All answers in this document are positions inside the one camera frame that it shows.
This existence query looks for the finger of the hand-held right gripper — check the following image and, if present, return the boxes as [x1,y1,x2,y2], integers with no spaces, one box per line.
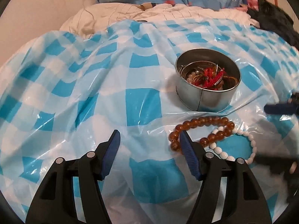
[264,93,299,116]
[255,153,299,175]

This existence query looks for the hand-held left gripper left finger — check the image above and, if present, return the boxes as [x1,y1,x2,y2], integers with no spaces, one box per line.
[25,129,121,224]

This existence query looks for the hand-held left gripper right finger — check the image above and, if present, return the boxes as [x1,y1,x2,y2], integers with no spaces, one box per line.
[179,131,272,224]

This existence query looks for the amber bead bracelet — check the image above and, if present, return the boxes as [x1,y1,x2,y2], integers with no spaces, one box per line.
[169,117,235,153]

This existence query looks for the white bead bracelet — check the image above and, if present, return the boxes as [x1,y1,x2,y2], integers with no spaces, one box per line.
[209,126,258,165]

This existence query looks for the round metal tin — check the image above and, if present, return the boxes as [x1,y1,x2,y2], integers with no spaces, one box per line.
[175,48,241,112]

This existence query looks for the red string bracelet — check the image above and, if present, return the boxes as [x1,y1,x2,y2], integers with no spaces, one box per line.
[198,66,226,89]

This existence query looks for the blue checked plastic sheet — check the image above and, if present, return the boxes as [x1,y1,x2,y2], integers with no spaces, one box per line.
[0,19,299,224]

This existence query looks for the black clothing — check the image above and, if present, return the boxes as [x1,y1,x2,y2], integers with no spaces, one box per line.
[248,0,299,49]

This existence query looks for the pink cloth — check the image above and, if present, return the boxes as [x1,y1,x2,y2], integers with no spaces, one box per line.
[245,0,260,11]

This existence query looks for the white quilt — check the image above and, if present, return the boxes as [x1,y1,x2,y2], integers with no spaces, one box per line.
[59,2,251,38]

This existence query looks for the small brown object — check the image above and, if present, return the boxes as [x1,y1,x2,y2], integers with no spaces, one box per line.
[139,2,156,11]

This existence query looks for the pale pearl bead bracelet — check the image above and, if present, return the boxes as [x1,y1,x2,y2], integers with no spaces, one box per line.
[186,71,199,83]

